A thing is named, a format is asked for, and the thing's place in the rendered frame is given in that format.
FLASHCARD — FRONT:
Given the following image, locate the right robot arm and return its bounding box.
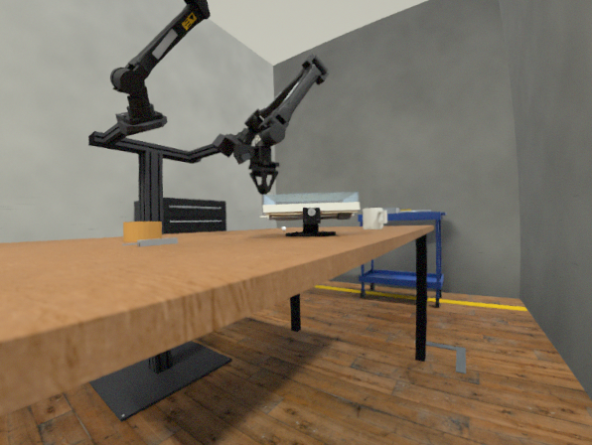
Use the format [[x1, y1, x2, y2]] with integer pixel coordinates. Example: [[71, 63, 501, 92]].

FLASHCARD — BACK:
[[110, 0, 211, 125]]

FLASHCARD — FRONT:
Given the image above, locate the white mug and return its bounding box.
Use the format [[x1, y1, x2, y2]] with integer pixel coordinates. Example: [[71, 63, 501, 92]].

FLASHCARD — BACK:
[[363, 208, 387, 229]]

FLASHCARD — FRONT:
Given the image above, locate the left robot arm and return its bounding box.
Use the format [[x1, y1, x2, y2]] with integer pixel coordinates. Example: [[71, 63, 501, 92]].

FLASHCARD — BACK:
[[230, 54, 329, 165]]

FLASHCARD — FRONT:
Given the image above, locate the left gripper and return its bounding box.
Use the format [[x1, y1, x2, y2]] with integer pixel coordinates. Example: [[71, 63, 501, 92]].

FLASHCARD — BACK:
[[248, 149, 279, 193]]

